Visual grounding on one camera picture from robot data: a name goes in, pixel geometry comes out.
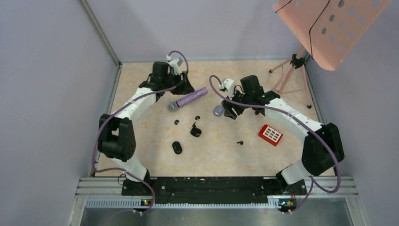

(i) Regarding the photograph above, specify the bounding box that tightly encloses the lavender earbud charging case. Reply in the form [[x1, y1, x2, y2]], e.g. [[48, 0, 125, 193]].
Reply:
[[213, 105, 224, 117]]

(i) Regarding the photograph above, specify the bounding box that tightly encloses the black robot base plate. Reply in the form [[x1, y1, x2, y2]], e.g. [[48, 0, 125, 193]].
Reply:
[[121, 177, 307, 204]]

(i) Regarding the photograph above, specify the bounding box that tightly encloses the closed black earbud case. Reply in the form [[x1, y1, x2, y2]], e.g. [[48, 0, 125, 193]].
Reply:
[[172, 141, 183, 154]]

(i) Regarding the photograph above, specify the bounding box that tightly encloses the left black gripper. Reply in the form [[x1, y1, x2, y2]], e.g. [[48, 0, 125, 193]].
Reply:
[[163, 71, 195, 95]]

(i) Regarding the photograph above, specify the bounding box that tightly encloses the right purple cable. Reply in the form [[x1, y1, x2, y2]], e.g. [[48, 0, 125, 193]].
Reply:
[[208, 74, 342, 214]]

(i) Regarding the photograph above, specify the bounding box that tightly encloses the red white toy block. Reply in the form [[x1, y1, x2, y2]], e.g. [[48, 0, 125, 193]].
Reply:
[[258, 124, 283, 146]]

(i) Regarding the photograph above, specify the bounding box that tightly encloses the purple glitter microphone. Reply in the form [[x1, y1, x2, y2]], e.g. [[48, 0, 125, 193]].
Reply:
[[167, 87, 208, 112]]

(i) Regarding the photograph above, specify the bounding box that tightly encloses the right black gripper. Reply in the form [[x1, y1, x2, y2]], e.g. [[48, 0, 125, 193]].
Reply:
[[221, 87, 252, 120]]

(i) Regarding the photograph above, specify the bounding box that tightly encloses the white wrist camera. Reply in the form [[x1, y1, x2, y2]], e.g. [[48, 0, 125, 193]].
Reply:
[[166, 55, 184, 75], [219, 79, 236, 99]]

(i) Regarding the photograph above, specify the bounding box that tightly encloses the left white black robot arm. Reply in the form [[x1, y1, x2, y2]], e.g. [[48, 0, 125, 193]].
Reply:
[[94, 58, 194, 195]]

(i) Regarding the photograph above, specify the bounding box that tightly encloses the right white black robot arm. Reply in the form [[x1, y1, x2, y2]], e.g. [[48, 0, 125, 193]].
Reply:
[[219, 75, 344, 194]]

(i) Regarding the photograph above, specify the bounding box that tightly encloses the black earbud case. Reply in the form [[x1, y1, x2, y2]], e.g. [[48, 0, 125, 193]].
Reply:
[[190, 123, 202, 137], [172, 141, 183, 154]]

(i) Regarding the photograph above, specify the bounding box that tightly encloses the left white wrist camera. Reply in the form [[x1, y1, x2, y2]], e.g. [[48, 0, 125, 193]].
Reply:
[[166, 55, 184, 75]]

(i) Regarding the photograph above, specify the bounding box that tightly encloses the pink music stand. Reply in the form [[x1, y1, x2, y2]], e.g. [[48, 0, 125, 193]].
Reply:
[[268, 0, 391, 109]]

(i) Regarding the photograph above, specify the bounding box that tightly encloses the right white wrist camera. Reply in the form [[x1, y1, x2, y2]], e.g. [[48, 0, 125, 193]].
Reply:
[[219, 79, 236, 99]]

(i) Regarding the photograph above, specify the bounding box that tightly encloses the purple cable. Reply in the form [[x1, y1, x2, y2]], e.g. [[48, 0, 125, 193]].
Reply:
[[91, 50, 190, 216], [208, 74, 342, 214]]

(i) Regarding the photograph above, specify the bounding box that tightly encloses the aluminium frame rail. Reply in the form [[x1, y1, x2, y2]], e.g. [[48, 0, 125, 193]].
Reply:
[[68, 176, 370, 226]]

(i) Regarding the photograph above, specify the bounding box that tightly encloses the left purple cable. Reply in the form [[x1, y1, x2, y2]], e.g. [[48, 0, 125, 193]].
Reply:
[[91, 50, 190, 216]]

